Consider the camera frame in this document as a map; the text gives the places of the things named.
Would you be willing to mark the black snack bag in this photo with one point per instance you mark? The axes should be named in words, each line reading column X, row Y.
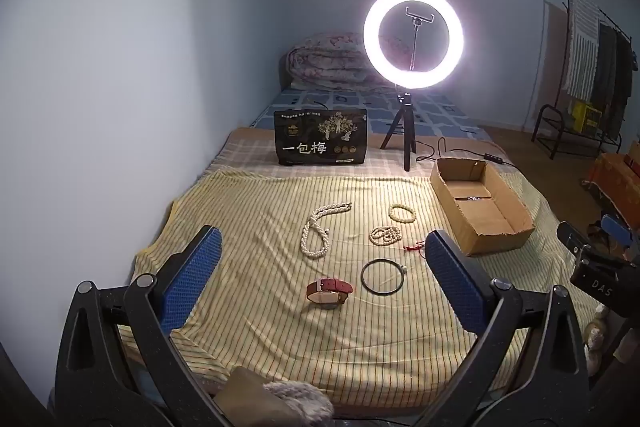
column 321, row 137

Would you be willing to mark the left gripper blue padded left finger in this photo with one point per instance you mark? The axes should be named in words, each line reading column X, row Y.
column 177, row 285

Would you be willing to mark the thin pearl strand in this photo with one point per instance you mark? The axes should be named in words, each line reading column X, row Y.
column 385, row 236

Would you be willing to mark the left hand in knit glove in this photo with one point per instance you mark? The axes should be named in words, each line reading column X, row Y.
column 247, row 399

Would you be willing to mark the black metal clothes rack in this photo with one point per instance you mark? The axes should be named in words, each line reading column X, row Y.
column 553, row 126

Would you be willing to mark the orange box on floor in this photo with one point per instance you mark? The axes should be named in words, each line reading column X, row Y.
column 619, row 184

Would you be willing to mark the red strap wristwatch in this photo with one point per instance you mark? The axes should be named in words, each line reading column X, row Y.
column 328, row 292

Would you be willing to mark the dark hanging clothes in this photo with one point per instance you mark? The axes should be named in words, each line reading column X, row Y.
column 612, row 85

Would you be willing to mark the blue patterned bed sheet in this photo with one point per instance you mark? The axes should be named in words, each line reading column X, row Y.
column 434, row 113

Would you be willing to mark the white ring light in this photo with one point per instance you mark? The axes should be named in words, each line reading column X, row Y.
column 411, row 78

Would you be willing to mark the black tripod stand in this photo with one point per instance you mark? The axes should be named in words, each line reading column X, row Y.
column 404, row 120

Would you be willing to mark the plaid beige mattress cover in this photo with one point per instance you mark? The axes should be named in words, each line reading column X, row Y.
column 253, row 150

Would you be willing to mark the yellow box on rack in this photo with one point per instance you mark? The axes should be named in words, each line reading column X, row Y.
column 586, row 118

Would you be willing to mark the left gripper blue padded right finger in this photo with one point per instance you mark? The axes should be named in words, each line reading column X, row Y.
column 470, row 291

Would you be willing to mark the folded floral quilt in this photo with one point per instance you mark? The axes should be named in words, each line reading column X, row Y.
column 333, row 61

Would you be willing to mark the brown cardboard box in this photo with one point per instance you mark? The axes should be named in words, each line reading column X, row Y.
column 486, row 215

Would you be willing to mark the yellow striped blanket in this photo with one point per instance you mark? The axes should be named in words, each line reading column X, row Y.
column 394, row 343

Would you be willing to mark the white striped hanging cloth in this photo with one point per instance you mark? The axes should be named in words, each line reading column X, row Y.
column 583, row 49

